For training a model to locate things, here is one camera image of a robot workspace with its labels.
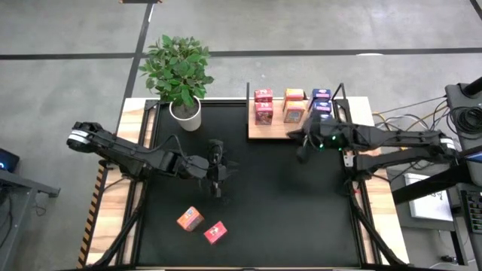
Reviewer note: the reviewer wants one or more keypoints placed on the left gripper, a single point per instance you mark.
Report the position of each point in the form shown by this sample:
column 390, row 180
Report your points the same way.
column 216, row 169

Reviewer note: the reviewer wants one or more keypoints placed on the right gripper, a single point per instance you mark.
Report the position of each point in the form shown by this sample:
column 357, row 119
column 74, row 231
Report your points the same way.
column 324, row 133

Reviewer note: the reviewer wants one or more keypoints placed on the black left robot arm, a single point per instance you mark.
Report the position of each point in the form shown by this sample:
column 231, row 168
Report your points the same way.
column 124, row 150

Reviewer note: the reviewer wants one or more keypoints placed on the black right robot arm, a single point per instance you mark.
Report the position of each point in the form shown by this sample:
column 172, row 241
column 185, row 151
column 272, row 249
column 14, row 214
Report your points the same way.
column 395, row 137

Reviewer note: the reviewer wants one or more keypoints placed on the wooden shelf board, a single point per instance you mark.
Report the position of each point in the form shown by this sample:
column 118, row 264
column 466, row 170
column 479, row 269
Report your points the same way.
column 278, row 130

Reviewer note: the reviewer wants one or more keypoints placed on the white plant pot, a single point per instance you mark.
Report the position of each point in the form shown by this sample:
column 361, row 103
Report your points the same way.
column 190, row 122

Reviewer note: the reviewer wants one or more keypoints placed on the green leafy plant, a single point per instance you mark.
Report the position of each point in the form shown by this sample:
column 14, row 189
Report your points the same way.
column 177, row 67

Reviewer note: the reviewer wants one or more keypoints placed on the black metal beam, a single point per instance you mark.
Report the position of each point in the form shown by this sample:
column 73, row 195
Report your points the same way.
column 425, row 186

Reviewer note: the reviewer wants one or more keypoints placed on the white flat board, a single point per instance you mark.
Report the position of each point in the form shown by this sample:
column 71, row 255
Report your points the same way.
column 429, row 203

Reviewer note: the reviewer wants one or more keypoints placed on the yellow black hazard strip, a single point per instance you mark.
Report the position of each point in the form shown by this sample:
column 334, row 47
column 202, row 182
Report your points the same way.
column 90, row 218

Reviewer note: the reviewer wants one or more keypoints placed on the grey metal stand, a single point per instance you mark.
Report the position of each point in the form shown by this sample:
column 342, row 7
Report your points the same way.
column 457, row 98

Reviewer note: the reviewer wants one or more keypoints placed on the blue tablet screen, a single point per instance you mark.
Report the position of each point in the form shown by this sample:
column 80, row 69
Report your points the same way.
column 475, row 157

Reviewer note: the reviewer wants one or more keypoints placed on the computer keyboard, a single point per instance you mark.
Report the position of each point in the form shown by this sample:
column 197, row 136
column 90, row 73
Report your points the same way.
column 475, row 211

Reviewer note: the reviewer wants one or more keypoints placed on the grey desk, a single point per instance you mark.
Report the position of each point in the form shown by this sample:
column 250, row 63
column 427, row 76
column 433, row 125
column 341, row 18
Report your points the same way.
column 15, row 211

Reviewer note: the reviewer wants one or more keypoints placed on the blue-lit screen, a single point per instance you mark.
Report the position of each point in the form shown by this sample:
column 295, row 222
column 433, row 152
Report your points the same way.
column 7, row 160

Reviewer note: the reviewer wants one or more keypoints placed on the black shelf end frame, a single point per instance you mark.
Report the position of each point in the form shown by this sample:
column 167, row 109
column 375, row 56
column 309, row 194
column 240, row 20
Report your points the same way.
column 342, row 103
column 248, row 113

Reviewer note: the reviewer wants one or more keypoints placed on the silver metal bracket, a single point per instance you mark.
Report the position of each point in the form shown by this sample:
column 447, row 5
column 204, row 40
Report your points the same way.
column 348, row 161

